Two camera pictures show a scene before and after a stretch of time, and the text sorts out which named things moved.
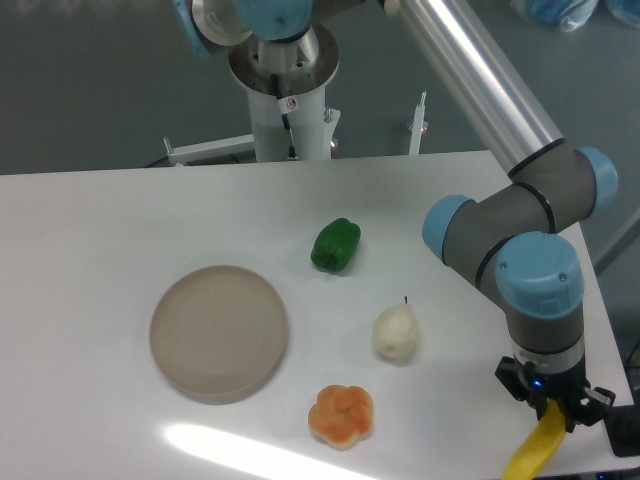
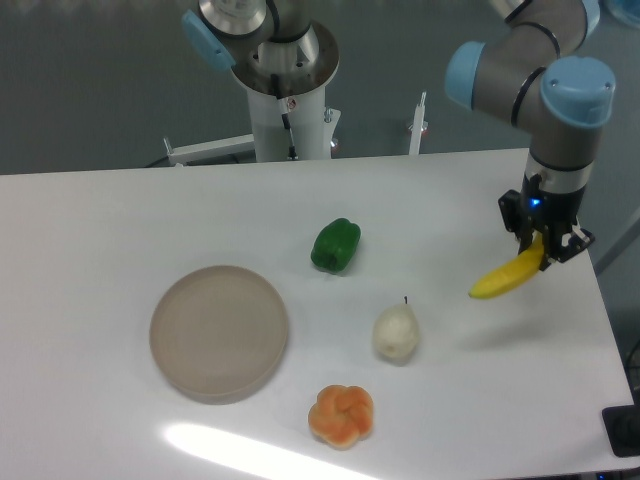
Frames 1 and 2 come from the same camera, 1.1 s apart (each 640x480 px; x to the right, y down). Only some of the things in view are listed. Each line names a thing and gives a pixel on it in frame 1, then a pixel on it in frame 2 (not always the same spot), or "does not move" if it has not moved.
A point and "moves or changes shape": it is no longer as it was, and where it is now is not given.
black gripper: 572,384 → 556,211
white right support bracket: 417,127 does not move
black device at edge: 622,425 does not move
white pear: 396,333 does not move
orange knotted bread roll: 341,416 does not move
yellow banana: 539,448 moves or changes shape
